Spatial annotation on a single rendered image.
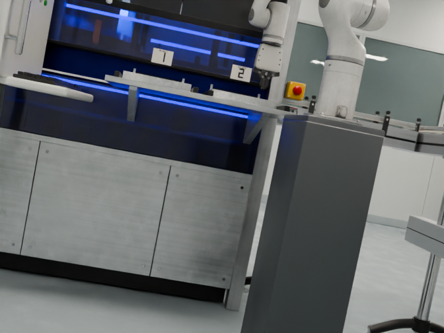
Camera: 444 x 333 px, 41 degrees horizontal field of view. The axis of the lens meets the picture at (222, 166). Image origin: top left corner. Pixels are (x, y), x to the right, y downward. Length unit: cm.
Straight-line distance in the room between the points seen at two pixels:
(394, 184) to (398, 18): 202
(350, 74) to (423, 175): 607
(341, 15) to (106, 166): 121
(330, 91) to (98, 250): 126
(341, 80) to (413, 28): 602
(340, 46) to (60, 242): 143
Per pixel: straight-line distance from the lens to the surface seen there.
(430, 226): 274
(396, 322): 274
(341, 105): 188
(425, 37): 794
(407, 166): 783
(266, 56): 236
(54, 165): 261
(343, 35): 190
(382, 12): 198
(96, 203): 260
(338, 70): 189
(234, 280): 268
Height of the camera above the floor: 77
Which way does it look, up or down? 3 degrees down
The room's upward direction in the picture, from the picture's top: 11 degrees clockwise
